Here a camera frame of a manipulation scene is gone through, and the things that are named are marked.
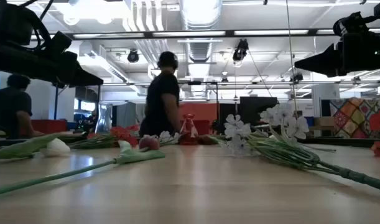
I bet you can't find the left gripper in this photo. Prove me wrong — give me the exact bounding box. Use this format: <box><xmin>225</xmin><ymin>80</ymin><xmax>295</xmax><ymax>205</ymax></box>
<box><xmin>0</xmin><ymin>42</ymin><xmax>104</xmax><ymax>88</ymax></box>

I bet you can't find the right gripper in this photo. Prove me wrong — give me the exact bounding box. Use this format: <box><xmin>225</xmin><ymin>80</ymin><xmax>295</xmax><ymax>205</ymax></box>
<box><xmin>294</xmin><ymin>32</ymin><xmax>380</xmax><ymax>78</ymax></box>

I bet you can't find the white artificial tulip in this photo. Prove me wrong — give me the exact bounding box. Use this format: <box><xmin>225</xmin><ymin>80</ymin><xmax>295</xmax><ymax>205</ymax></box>
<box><xmin>0</xmin><ymin>133</ymin><xmax>72</xmax><ymax>161</ymax></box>

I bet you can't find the large white flower bunch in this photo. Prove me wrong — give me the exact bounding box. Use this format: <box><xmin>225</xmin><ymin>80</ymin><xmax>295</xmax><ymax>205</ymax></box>
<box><xmin>223</xmin><ymin>104</ymin><xmax>380</xmax><ymax>192</ymax></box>

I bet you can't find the dark red artificial tulip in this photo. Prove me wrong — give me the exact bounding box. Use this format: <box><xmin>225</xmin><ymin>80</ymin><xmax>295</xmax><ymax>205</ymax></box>
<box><xmin>197</xmin><ymin>134</ymin><xmax>220</xmax><ymax>146</ymax></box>
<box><xmin>0</xmin><ymin>136</ymin><xmax>166</xmax><ymax>198</ymax></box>

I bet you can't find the small white flower bunch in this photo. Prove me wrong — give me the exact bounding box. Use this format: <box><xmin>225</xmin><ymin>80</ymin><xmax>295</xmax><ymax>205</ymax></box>
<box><xmin>142</xmin><ymin>130</ymin><xmax>181</xmax><ymax>147</ymax></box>

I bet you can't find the clear glass vase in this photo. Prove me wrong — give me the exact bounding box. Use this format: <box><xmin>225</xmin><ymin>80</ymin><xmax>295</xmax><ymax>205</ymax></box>
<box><xmin>95</xmin><ymin>103</ymin><xmax>113</xmax><ymax>135</ymax></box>

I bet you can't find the red glass vase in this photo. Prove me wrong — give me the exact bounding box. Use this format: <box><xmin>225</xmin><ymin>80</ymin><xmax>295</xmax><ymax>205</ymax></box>
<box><xmin>179</xmin><ymin>113</ymin><xmax>199</xmax><ymax>146</ymax></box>

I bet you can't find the red storage bin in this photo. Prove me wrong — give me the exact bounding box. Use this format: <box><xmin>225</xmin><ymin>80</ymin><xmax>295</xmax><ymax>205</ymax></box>
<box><xmin>192</xmin><ymin>119</ymin><xmax>211</xmax><ymax>136</ymax></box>
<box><xmin>30</xmin><ymin>119</ymin><xmax>68</xmax><ymax>135</ymax></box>

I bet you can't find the brown cardboard box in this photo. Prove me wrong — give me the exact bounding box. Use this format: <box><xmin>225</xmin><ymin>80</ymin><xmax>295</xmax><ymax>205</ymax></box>
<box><xmin>313</xmin><ymin>116</ymin><xmax>335</xmax><ymax>131</ymax></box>

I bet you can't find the colourful patchwork quilt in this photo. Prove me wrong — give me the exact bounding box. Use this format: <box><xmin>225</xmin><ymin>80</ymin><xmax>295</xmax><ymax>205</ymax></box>
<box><xmin>329</xmin><ymin>98</ymin><xmax>380</xmax><ymax>139</ymax></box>

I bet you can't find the black ceiling spotlight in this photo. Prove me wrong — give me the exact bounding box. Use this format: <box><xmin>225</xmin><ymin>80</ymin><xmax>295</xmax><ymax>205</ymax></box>
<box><xmin>127</xmin><ymin>49</ymin><xmax>140</xmax><ymax>63</ymax></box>

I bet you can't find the person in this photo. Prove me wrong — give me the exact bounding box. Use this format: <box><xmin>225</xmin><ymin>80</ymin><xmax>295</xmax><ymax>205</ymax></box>
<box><xmin>0</xmin><ymin>73</ymin><xmax>45</xmax><ymax>140</ymax></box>
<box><xmin>138</xmin><ymin>51</ymin><xmax>182</xmax><ymax>138</ymax></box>

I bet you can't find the black computer monitor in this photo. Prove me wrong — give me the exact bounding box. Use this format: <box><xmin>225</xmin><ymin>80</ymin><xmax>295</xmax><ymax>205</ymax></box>
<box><xmin>239</xmin><ymin>96</ymin><xmax>279</xmax><ymax>125</ymax></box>

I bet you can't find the black overhead light beam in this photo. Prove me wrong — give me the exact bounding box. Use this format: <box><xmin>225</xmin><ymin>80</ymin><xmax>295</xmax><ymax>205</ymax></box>
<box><xmin>30</xmin><ymin>28</ymin><xmax>380</xmax><ymax>40</ymax></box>

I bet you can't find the orange partition panel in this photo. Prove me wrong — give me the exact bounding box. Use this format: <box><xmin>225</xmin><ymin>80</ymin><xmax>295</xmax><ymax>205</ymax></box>
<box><xmin>178</xmin><ymin>102</ymin><xmax>218</xmax><ymax>122</ymax></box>

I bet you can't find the blue metal post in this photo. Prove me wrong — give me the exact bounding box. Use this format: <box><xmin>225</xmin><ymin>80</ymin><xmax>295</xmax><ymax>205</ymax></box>
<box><xmin>54</xmin><ymin>84</ymin><xmax>60</xmax><ymax>121</ymax></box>

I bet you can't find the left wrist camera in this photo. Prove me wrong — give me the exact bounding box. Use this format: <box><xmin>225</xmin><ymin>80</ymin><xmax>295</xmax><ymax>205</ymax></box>
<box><xmin>42</xmin><ymin>30</ymin><xmax>73</xmax><ymax>58</ymax></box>

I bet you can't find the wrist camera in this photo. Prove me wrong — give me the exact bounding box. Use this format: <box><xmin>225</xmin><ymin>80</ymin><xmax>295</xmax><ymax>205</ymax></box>
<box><xmin>332</xmin><ymin>11</ymin><xmax>369</xmax><ymax>37</ymax></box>
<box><xmin>42</xmin><ymin>30</ymin><xmax>73</xmax><ymax>58</ymax></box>

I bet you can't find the thin hanging cable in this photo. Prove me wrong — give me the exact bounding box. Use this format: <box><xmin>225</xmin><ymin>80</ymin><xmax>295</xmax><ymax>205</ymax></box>
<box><xmin>285</xmin><ymin>0</ymin><xmax>300</xmax><ymax>113</ymax></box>

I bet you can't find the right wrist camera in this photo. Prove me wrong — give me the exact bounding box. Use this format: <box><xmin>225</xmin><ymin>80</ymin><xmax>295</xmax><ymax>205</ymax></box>
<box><xmin>332</xmin><ymin>11</ymin><xmax>369</xmax><ymax>37</ymax></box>

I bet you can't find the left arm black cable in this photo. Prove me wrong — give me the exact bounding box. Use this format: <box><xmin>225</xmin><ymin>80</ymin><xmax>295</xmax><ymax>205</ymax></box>
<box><xmin>20</xmin><ymin>0</ymin><xmax>54</xmax><ymax>50</ymax></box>

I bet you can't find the black aluminium table frame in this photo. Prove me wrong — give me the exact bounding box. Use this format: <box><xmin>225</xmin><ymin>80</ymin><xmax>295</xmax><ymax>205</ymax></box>
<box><xmin>0</xmin><ymin>136</ymin><xmax>380</xmax><ymax>149</ymax></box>

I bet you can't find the black overhead camera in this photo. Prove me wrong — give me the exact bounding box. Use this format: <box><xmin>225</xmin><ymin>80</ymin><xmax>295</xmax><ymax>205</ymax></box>
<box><xmin>232</xmin><ymin>39</ymin><xmax>249</xmax><ymax>63</ymax></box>

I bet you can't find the silver ventilation duct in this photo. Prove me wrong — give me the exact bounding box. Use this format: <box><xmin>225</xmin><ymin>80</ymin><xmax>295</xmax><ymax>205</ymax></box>
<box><xmin>178</xmin><ymin>0</ymin><xmax>223</xmax><ymax>63</ymax></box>

